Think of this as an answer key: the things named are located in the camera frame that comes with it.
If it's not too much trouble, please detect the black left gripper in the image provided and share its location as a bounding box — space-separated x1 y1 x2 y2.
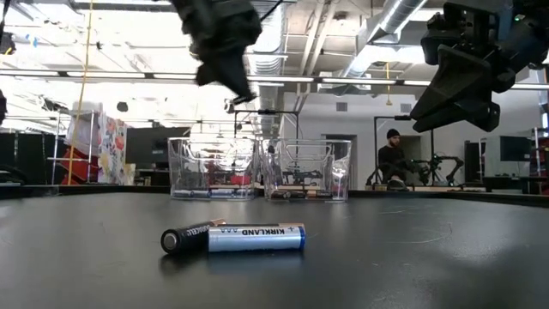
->
170 0 263 105

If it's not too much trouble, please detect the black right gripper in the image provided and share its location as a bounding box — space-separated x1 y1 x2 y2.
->
408 2 542 134

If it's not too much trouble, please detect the clear plastic bin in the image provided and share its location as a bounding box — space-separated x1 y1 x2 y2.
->
258 137 353 203
166 136 261 201

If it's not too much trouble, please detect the black monitor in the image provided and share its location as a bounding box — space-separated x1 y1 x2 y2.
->
499 135 533 163
125 126 190 171

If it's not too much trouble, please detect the long overhead light bar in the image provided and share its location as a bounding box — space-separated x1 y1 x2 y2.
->
0 68 549 91

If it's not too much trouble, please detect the person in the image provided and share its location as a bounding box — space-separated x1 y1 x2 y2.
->
376 127 409 186

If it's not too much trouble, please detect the colourful floral banner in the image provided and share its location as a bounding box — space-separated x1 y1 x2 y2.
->
97 110 136 185

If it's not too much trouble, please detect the red slanted board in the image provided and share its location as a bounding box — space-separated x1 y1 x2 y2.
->
59 148 100 186

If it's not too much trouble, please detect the silver metal rack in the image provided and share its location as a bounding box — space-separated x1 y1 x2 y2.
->
46 110 95 185

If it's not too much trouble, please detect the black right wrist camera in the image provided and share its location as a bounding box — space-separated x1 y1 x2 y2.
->
419 11 449 66

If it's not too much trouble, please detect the black frame stand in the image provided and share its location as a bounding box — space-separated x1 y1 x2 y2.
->
373 114 434 181

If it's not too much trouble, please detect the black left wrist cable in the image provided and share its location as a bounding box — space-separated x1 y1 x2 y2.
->
259 0 285 22

